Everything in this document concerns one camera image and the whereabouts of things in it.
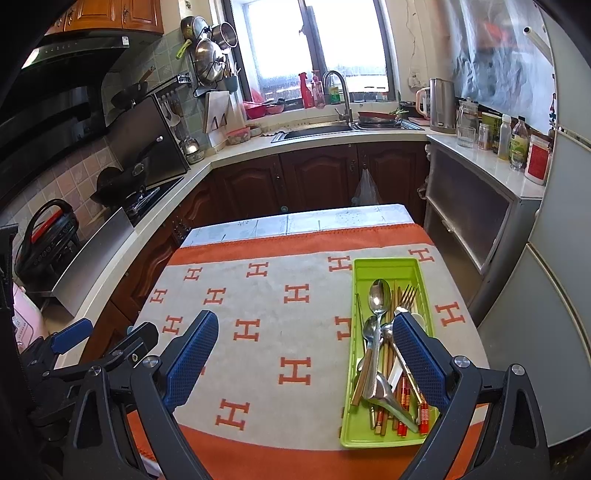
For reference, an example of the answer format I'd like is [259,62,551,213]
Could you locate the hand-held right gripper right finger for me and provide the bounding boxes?
[392,313,552,480]

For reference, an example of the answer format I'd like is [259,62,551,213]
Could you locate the white kitchen countertop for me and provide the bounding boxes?
[44,117,430,333]

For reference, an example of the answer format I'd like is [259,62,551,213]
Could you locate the stainless steel splash guard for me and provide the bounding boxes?
[108,95,190,185]

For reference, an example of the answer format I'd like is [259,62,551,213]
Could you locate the large metal spoon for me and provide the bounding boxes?
[365,278,391,400]

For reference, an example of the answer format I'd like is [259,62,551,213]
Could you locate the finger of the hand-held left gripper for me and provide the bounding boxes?
[48,318,93,355]
[99,322,159,370]

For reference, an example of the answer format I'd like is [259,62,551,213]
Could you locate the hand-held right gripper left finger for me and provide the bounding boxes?
[69,310,220,480]

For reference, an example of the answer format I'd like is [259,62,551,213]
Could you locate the red spray bottle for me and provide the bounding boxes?
[299,71,315,109]

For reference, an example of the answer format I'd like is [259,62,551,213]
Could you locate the red pan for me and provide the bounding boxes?
[358,111,400,128]

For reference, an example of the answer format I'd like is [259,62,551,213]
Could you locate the hanging plastic bag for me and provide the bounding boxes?
[352,168,383,206]

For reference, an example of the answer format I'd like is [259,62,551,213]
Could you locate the pink plastic bag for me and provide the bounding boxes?
[11,281,47,347]

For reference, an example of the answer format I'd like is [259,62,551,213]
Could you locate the grey refrigerator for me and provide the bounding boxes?
[478,0,591,446]

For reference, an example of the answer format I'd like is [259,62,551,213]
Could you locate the brown wooden base cabinets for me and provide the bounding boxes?
[78,141,428,365]

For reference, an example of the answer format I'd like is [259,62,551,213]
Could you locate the white pipe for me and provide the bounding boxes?
[524,25,552,63]

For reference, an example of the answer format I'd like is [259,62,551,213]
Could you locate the wall utensil rail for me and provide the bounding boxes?
[152,71,192,100]

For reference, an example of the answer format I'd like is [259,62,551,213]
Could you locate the black wok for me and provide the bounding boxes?
[90,157,148,208]

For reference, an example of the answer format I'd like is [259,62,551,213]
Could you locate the steel electric kettle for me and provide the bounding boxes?
[416,78,458,134]

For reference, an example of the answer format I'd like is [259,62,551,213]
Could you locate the clear plastic sheet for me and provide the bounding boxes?
[450,0,555,130]

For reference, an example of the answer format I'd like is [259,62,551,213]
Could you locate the hanging steel wok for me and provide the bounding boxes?
[191,39,228,85]

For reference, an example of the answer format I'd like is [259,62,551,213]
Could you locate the kitchen window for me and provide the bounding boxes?
[222,0,398,110]

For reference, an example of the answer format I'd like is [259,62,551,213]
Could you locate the hanging steel pan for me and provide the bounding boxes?
[180,16,211,42]

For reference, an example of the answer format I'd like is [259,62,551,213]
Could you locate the wooden upper cabinet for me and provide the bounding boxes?
[44,0,164,38]

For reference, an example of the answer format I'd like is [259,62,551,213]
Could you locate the orange beige printed blanket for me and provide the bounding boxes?
[124,223,490,480]

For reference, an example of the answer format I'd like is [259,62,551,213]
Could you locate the glass jar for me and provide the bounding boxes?
[478,113,502,151]

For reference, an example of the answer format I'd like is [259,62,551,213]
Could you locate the green plastic tray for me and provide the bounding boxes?
[339,257,441,449]

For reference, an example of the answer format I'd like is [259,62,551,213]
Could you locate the hanging black frying pan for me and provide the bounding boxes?
[111,67,156,109]

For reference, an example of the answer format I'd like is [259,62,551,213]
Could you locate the small steel teapot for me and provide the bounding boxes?
[180,136,204,164]

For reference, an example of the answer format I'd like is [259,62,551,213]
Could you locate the gas stove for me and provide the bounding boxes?
[124,178,185,222]

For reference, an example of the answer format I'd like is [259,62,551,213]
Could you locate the red white canister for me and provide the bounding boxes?
[524,134,552,185]

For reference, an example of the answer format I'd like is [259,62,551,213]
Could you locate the steel side panel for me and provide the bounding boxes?
[51,208,137,315]

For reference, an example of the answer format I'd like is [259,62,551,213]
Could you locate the hanging steel pot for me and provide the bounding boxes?
[211,21,237,51]

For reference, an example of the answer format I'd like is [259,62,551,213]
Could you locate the white squeeze bottle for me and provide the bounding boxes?
[498,114,512,160]

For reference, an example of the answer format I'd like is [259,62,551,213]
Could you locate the steel sink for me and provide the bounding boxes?
[271,122,361,141]

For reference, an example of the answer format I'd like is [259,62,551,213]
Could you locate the steel faucet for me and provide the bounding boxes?
[322,70,355,124]

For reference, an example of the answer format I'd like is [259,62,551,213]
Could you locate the glass pitcher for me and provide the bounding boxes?
[456,98,481,148]

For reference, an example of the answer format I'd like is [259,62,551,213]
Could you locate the clear bottle green label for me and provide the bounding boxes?
[509,116,529,171]

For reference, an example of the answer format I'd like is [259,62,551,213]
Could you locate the white cutting board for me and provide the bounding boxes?
[203,90,232,134]

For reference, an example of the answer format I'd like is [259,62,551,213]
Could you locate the black range hood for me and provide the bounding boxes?
[0,32,132,208]

